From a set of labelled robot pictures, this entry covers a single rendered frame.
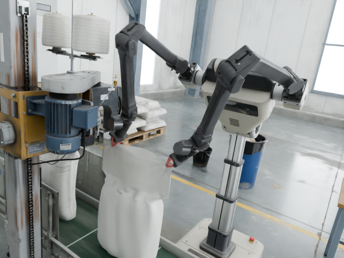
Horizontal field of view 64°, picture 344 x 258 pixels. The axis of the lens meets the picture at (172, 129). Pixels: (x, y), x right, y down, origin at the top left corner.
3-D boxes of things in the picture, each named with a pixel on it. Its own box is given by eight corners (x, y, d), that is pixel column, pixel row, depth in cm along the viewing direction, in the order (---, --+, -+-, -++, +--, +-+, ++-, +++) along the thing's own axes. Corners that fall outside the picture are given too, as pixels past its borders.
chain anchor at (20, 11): (32, 17, 117) (31, 1, 115) (20, 15, 113) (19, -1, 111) (28, 17, 118) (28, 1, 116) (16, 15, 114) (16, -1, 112)
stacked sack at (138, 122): (148, 127, 479) (149, 119, 475) (122, 134, 425) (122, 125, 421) (129, 121, 500) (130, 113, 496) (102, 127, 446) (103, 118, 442)
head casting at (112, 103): (120, 129, 175) (123, 82, 166) (88, 136, 155) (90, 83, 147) (88, 118, 190) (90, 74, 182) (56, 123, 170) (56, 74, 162)
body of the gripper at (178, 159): (167, 155, 131) (178, 148, 127) (179, 150, 139) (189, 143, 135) (174, 167, 130) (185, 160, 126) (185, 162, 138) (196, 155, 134)
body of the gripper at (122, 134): (107, 133, 150) (113, 124, 146) (121, 130, 158) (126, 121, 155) (114, 142, 148) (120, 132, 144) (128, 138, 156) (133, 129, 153)
